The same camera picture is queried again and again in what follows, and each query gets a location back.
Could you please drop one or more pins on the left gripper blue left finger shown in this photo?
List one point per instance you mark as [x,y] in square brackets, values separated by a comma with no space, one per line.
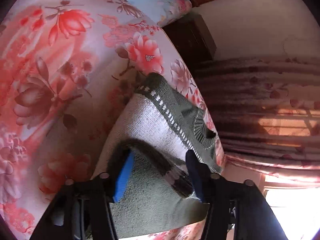
[114,181]

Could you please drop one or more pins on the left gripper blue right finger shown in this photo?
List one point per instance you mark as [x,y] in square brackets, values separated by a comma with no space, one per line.
[208,187]

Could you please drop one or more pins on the green knit sweater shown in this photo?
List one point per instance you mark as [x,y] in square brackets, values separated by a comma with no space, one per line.
[158,125]

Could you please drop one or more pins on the pink floral curtain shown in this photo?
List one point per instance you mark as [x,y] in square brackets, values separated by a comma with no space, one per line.
[266,112]

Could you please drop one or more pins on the window with metal bars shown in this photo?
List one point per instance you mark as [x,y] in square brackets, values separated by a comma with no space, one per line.
[295,204]

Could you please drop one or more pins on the dark wooden nightstand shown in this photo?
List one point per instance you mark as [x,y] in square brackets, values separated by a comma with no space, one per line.
[192,39]

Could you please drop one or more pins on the floral pink bed sheet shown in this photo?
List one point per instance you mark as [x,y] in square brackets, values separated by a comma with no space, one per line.
[68,69]

